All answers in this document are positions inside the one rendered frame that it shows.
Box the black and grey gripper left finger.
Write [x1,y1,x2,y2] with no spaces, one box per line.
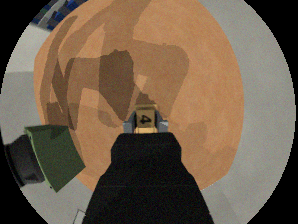
[123,111,137,133]

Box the tan open-top tray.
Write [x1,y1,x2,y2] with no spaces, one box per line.
[134,103,157,133]

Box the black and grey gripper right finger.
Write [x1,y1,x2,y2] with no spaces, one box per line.
[155,110,168,133]

